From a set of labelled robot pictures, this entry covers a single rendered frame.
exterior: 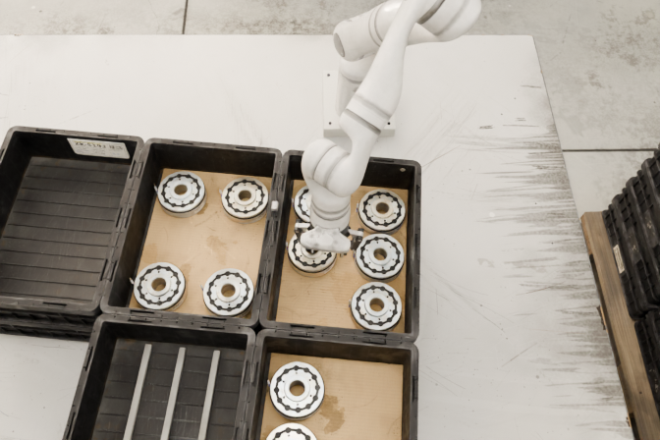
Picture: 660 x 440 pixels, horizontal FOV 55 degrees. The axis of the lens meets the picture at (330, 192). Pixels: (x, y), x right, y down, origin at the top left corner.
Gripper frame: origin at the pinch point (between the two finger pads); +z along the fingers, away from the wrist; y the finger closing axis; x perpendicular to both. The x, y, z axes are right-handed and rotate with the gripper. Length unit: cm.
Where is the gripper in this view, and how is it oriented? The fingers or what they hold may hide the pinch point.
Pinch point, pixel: (327, 248)
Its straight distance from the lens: 132.6
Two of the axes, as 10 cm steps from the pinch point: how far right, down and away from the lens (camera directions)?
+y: -9.9, -1.4, 0.5
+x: -1.4, 8.5, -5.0
